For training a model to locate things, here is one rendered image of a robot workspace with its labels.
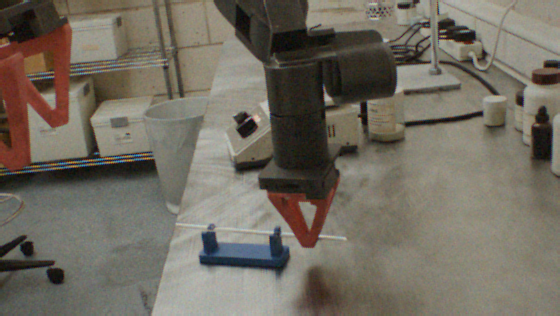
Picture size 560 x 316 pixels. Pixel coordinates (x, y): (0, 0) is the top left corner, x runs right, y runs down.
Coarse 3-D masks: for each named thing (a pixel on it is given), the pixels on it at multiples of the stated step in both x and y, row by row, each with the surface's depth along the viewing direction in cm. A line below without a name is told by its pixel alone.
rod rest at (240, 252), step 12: (276, 228) 74; (204, 240) 75; (216, 240) 78; (276, 240) 73; (204, 252) 76; (216, 252) 76; (228, 252) 76; (240, 252) 75; (252, 252) 75; (264, 252) 75; (276, 252) 73; (288, 252) 75; (240, 264) 75; (252, 264) 74; (264, 264) 74; (276, 264) 73
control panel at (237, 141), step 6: (258, 108) 111; (252, 114) 111; (258, 114) 109; (264, 114) 107; (258, 120) 106; (264, 120) 105; (234, 126) 112; (258, 126) 104; (264, 126) 102; (228, 132) 111; (234, 132) 109; (258, 132) 102; (234, 138) 107; (240, 138) 105; (246, 138) 103; (234, 144) 105; (240, 144) 103; (234, 150) 102
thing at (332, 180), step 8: (328, 176) 67; (336, 176) 70; (328, 184) 67; (336, 184) 70; (312, 192) 66; (320, 192) 65; (328, 192) 67; (296, 208) 73; (328, 208) 71; (296, 216) 73; (304, 224) 73; (304, 232) 73; (320, 232) 73
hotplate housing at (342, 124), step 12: (264, 108) 109; (336, 108) 104; (348, 108) 103; (336, 120) 103; (348, 120) 103; (264, 132) 102; (336, 132) 104; (348, 132) 104; (228, 144) 108; (252, 144) 102; (264, 144) 102; (348, 144) 105; (240, 156) 102; (252, 156) 102; (264, 156) 103
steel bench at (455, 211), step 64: (256, 64) 176; (448, 64) 153; (448, 128) 111; (512, 128) 108; (192, 192) 96; (256, 192) 94; (384, 192) 89; (448, 192) 87; (512, 192) 85; (192, 256) 78; (320, 256) 75; (384, 256) 73; (448, 256) 72; (512, 256) 70
